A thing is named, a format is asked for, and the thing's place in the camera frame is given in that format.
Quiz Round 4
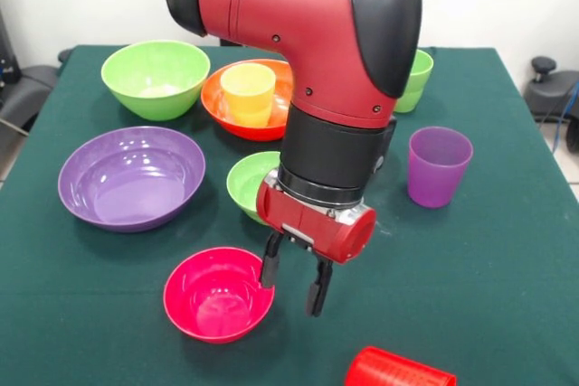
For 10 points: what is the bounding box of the yellow cup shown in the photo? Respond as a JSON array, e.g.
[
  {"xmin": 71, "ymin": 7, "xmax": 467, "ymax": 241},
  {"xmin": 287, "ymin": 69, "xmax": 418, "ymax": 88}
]
[{"xmin": 219, "ymin": 62, "xmax": 278, "ymax": 129}]

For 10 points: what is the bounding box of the green cup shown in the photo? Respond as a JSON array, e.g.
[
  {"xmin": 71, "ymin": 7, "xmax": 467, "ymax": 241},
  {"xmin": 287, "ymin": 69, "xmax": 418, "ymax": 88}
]
[{"xmin": 393, "ymin": 49, "xmax": 435, "ymax": 114}]

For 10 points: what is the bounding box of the large purple bowl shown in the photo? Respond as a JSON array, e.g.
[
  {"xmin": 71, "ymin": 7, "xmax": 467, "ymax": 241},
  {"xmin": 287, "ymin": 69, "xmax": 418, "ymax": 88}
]
[{"xmin": 57, "ymin": 126, "xmax": 207, "ymax": 234}]

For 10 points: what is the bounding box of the pink bowl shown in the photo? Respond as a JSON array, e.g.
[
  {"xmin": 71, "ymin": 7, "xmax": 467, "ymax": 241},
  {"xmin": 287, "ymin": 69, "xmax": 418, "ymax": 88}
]
[{"xmin": 162, "ymin": 247, "xmax": 276, "ymax": 344}]

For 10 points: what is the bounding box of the blue cable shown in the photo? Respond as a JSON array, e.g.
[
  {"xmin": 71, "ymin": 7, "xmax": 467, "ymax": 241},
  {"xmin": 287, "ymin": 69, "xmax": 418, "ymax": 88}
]
[{"xmin": 552, "ymin": 81, "xmax": 579, "ymax": 152}]

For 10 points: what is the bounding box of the purple cup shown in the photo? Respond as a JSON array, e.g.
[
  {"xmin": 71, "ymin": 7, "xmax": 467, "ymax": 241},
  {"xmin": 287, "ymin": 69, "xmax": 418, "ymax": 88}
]
[{"xmin": 407, "ymin": 126, "xmax": 474, "ymax": 210}]

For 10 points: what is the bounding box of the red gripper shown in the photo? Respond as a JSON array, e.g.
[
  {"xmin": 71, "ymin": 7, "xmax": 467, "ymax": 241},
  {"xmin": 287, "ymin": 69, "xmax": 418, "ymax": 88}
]
[{"xmin": 255, "ymin": 179, "xmax": 378, "ymax": 318}]

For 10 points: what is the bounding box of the dark green tablecloth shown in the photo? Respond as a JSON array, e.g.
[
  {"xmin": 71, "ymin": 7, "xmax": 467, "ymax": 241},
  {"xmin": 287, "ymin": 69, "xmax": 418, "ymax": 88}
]
[{"xmin": 0, "ymin": 44, "xmax": 579, "ymax": 386}]

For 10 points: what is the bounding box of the large green bowl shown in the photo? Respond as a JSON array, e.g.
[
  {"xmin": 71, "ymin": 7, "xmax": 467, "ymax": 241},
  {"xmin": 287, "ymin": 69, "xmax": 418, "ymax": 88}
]
[{"xmin": 100, "ymin": 39, "xmax": 212, "ymax": 123}]

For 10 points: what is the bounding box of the red cup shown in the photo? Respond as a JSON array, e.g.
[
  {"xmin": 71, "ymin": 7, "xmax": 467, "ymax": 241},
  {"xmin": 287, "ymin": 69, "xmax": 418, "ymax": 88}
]
[{"xmin": 344, "ymin": 345, "xmax": 457, "ymax": 386}]

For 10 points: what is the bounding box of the black pedestal leg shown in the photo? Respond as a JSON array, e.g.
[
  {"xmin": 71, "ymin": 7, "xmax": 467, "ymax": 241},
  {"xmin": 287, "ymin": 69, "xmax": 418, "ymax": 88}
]
[
  {"xmin": 0, "ymin": 48, "xmax": 73, "ymax": 134},
  {"xmin": 523, "ymin": 56, "xmax": 579, "ymax": 124}
]

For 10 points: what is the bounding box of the large orange-red bowl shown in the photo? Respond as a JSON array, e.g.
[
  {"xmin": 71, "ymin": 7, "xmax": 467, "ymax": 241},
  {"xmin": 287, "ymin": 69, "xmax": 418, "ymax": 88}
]
[{"xmin": 200, "ymin": 58, "xmax": 294, "ymax": 142}]

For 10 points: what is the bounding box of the small green bowl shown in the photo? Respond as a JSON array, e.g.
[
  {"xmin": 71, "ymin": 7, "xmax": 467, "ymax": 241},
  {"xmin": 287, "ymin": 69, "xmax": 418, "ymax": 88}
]
[{"xmin": 225, "ymin": 150, "xmax": 281, "ymax": 226}]

